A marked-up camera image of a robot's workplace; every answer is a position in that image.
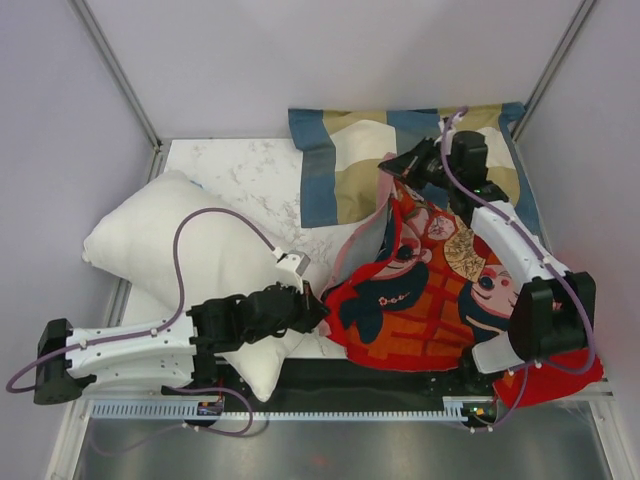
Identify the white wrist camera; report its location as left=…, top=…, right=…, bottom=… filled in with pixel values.
left=438, top=112, right=465, bottom=133
left=272, top=247, right=310, bottom=292

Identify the left aluminium frame post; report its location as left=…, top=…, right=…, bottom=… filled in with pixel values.
left=68, top=0, right=162, bottom=152

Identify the aluminium frame post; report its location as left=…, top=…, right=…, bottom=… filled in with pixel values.
left=512, top=0, right=599, bottom=141
left=68, top=0, right=162, bottom=152

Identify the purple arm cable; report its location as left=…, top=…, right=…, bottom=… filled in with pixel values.
left=439, top=105, right=599, bottom=374
left=5, top=207, right=279, bottom=396

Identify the right aluminium frame post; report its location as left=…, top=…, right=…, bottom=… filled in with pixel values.
left=512, top=0, right=599, bottom=141

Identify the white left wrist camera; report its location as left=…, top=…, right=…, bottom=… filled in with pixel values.
left=272, top=247, right=310, bottom=292

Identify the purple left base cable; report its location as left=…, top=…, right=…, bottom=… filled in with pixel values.
left=89, top=387, right=256, bottom=459

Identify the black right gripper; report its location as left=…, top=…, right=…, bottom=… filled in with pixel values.
left=381, top=136, right=461, bottom=192

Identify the white slotted cable duct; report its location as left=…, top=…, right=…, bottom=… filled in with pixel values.
left=89, top=397, right=500, bottom=422

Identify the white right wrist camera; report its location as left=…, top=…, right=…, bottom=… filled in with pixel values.
left=438, top=112, right=465, bottom=133

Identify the white pillow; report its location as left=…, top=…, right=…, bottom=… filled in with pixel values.
left=82, top=169, right=321, bottom=404

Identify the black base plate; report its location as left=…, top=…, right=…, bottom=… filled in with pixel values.
left=217, top=358, right=494, bottom=410

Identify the blue beige checkered pillow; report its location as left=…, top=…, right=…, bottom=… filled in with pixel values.
left=288, top=102, right=541, bottom=234

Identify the red patterned pillowcase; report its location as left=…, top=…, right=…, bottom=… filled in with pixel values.
left=319, top=164, right=606, bottom=411

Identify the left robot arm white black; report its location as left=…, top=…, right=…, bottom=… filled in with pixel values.
left=33, top=283, right=329, bottom=405

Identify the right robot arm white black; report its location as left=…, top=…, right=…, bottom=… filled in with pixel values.
left=379, top=131, right=596, bottom=395

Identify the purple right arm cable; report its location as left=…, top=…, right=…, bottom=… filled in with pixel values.
left=439, top=105, right=599, bottom=374

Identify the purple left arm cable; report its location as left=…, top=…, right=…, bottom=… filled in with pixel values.
left=5, top=207, right=279, bottom=396

